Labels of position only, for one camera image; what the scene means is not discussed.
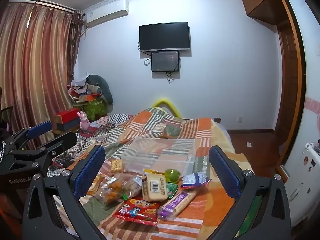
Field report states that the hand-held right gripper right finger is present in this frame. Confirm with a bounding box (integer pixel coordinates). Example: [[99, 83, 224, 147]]
[[209, 145, 292, 240]]

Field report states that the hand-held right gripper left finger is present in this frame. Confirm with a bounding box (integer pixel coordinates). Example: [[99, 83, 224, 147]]
[[22, 144, 107, 240]]

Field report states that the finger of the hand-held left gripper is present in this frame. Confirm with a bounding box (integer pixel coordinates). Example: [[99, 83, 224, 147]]
[[9, 131, 78, 171], [4, 121, 52, 153]]

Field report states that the clear bag of brown snacks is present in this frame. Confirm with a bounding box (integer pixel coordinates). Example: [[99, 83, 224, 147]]
[[120, 175, 144, 199]]

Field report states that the red snack packet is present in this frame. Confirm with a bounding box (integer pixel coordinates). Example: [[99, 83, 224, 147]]
[[112, 198, 161, 227]]

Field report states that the clear plastic container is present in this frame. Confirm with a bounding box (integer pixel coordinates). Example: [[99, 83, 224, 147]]
[[120, 137, 196, 178]]

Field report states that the clear bag of fried snacks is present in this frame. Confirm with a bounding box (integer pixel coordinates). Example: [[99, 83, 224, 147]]
[[96, 174, 128, 205]]

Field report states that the dark grey box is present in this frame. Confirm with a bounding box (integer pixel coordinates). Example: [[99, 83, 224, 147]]
[[56, 119, 81, 132]]

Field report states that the orange snack packet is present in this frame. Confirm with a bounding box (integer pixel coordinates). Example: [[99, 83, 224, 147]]
[[86, 174, 104, 197]]

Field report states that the red box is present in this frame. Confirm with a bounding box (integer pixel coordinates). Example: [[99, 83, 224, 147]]
[[54, 108, 80, 125]]

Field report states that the pink toy figure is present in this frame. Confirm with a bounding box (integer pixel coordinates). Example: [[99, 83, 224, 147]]
[[78, 111, 91, 132]]

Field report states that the small yellow cracker packet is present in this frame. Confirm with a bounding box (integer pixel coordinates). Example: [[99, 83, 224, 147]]
[[110, 159, 124, 173]]

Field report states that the blue and white packet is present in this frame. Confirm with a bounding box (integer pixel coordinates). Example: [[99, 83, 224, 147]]
[[180, 172, 212, 190]]

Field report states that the cream plush blanket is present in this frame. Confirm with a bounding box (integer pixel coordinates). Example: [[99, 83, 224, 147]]
[[200, 119, 255, 240]]

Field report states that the black chair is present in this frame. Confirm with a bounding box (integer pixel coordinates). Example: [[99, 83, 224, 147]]
[[0, 106, 14, 132]]

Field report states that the red patterned cloth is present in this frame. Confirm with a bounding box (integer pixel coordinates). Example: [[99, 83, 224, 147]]
[[49, 119, 122, 177]]

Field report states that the green jelly cup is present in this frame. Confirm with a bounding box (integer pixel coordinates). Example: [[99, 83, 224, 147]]
[[165, 169, 181, 183]]

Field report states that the pile of clutter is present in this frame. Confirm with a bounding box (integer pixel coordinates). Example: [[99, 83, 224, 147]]
[[67, 79, 103, 103]]

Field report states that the small green packet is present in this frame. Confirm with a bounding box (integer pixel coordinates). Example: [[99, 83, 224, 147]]
[[166, 182, 178, 199]]

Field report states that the purple cracker packet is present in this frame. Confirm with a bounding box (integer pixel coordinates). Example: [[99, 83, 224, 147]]
[[157, 190, 198, 222]]

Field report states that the black white checkered cloth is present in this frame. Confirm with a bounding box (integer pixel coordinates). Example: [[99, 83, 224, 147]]
[[103, 113, 134, 125]]

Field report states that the striped orange curtain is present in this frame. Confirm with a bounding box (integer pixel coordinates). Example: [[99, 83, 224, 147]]
[[0, 4, 75, 150]]

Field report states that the beige cake packet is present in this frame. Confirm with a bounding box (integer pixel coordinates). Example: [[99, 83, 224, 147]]
[[142, 170, 168, 202]]

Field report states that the patchwork striped blanket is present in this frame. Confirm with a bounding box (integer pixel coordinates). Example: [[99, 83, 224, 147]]
[[47, 107, 237, 240]]

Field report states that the brown patterned curtain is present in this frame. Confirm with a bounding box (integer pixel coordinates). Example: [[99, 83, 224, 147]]
[[67, 9, 84, 83]]

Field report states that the small black monitor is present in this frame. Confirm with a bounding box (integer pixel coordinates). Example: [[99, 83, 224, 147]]
[[151, 51, 180, 72]]

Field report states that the white air conditioner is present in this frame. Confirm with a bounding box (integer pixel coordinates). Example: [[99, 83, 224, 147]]
[[84, 0, 129, 28]]

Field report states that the yellow bed frame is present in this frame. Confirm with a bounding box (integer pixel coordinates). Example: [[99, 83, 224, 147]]
[[152, 98, 182, 118]]

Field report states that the black wall television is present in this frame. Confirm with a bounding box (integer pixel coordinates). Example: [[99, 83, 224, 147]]
[[139, 22, 191, 53]]

